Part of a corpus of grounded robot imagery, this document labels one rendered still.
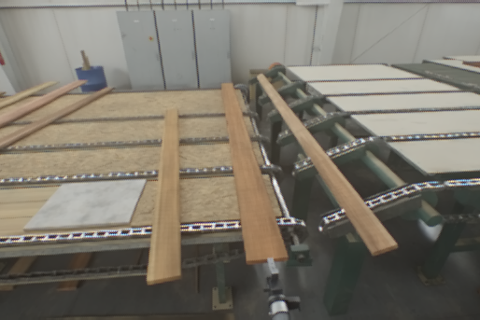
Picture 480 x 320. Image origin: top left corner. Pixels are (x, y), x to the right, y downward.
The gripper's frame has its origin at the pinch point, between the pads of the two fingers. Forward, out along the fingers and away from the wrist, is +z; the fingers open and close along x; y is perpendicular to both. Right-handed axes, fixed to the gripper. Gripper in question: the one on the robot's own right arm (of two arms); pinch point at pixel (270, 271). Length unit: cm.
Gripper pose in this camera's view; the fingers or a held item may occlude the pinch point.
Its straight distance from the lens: 131.7
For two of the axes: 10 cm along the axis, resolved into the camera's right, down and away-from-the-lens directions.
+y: -10.0, 0.6, -0.8
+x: 0.1, 8.7, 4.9
